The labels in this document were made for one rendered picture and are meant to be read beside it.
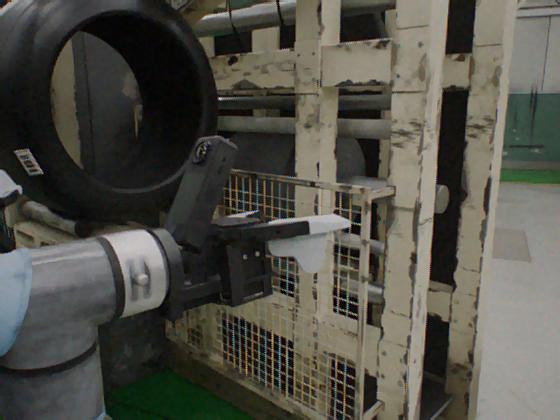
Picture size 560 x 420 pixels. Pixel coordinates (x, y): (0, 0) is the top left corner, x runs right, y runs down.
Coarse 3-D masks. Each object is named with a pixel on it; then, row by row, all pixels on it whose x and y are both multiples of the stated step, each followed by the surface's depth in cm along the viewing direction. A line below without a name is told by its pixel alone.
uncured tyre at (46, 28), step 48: (48, 0) 102; (96, 0) 106; (144, 0) 115; (0, 48) 99; (48, 48) 100; (144, 48) 146; (192, 48) 126; (0, 96) 99; (48, 96) 101; (144, 96) 151; (192, 96) 146; (0, 144) 103; (48, 144) 103; (144, 144) 152; (192, 144) 134; (48, 192) 108; (96, 192) 113; (144, 192) 122
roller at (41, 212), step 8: (24, 208) 135; (32, 208) 132; (40, 208) 130; (48, 208) 128; (32, 216) 132; (40, 216) 128; (48, 216) 125; (56, 216) 122; (64, 216) 120; (72, 216) 119; (48, 224) 126; (56, 224) 121; (64, 224) 118; (72, 224) 116; (80, 224) 115; (88, 224) 116; (72, 232) 116; (80, 232) 115; (88, 232) 116
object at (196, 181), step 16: (208, 144) 47; (224, 144) 47; (192, 160) 48; (208, 160) 47; (224, 160) 47; (192, 176) 48; (208, 176) 46; (224, 176) 47; (192, 192) 46; (208, 192) 46; (176, 208) 48; (192, 208) 45; (208, 208) 46; (176, 224) 46; (192, 224) 45; (208, 224) 46; (176, 240) 45; (192, 240) 45
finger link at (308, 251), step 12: (312, 216) 51; (324, 216) 51; (336, 216) 51; (312, 228) 49; (324, 228) 50; (336, 228) 50; (276, 240) 50; (288, 240) 50; (300, 240) 50; (312, 240) 50; (324, 240) 50; (276, 252) 50; (288, 252) 50; (300, 252) 50; (312, 252) 50; (324, 252) 51; (300, 264) 50; (312, 264) 50
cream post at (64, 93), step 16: (64, 48) 142; (64, 64) 142; (64, 80) 143; (64, 96) 144; (64, 112) 144; (64, 128) 145; (64, 144) 146; (80, 144) 150; (80, 160) 150; (96, 336) 163
